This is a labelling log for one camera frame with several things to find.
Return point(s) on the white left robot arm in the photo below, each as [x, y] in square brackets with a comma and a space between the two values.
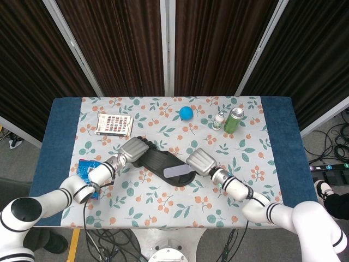
[101, 172]

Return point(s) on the blue rubber ball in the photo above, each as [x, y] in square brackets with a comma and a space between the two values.
[186, 113]

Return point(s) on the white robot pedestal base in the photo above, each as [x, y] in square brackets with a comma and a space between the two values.
[166, 238]

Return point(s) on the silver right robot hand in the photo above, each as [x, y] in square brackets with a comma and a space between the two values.
[201, 162]

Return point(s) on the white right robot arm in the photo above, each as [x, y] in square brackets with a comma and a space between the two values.
[234, 187]

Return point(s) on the dark brown partition panel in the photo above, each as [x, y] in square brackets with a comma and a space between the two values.
[308, 60]
[117, 46]
[218, 46]
[30, 68]

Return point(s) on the dark blue table cover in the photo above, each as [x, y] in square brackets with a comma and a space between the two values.
[54, 150]

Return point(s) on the black trouser leg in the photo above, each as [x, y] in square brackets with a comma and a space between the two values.
[339, 204]

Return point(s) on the tall green drink can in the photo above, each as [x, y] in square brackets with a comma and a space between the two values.
[233, 121]

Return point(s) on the floral fruit print tablecloth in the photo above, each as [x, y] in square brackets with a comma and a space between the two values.
[163, 207]

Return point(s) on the white and black sneaker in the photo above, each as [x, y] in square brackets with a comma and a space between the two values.
[323, 191]

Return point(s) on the small white plastic bottle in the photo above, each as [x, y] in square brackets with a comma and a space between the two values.
[218, 122]

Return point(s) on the patterned card box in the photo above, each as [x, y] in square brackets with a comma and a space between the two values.
[114, 124]

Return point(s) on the black sandal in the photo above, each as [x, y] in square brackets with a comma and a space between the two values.
[158, 163]

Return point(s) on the blue snack bag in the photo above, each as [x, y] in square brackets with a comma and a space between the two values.
[85, 167]

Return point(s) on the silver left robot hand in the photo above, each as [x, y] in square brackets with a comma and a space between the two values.
[135, 148]

